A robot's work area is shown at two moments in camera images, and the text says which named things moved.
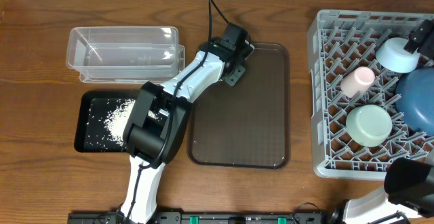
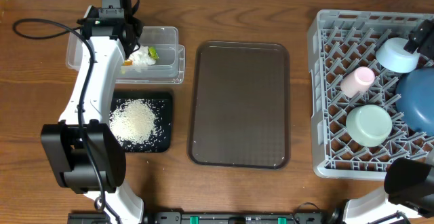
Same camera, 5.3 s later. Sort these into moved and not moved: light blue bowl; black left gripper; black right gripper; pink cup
Moved: black left gripper
Not moved: pink cup; black right gripper; light blue bowl
